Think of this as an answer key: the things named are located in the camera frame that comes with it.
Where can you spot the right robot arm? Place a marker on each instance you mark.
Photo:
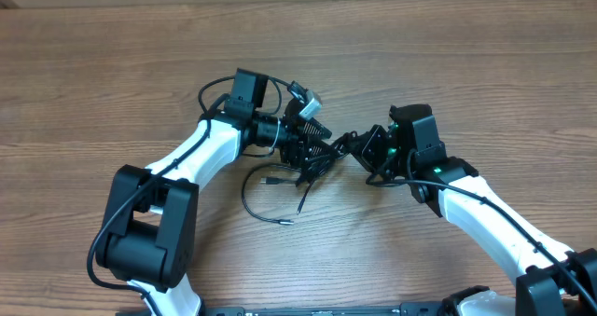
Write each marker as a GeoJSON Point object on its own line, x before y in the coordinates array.
{"type": "Point", "coordinates": [550, 278]}

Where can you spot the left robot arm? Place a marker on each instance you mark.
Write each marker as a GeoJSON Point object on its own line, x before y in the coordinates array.
{"type": "Point", "coordinates": [146, 239]}

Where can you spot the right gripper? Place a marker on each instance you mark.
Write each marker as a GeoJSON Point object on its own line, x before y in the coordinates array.
{"type": "Point", "coordinates": [366, 144]}

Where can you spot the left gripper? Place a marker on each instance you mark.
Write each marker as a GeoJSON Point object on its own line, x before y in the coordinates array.
{"type": "Point", "coordinates": [298, 155]}

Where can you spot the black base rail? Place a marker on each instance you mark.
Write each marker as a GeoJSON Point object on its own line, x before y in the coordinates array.
{"type": "Point", "coordinates": [403, 309]}

